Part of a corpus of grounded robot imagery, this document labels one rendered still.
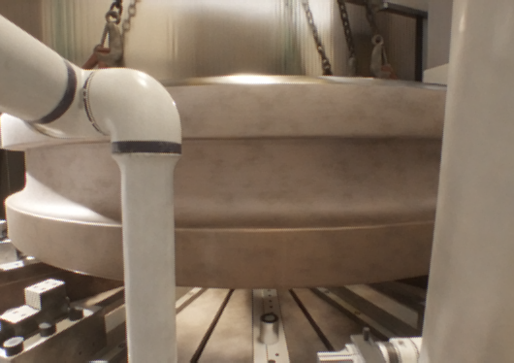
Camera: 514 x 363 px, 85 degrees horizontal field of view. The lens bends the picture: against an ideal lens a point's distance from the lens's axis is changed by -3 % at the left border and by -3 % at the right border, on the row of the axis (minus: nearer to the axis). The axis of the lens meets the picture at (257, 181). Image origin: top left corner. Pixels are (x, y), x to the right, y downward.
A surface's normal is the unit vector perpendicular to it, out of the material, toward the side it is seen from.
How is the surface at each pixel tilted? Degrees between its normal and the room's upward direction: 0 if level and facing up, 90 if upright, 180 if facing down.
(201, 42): 90
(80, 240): 90
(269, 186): 90
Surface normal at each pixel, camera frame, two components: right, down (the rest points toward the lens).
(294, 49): 0.38, 0.07
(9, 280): 0.72, 0.05
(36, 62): 0.99, 0.00
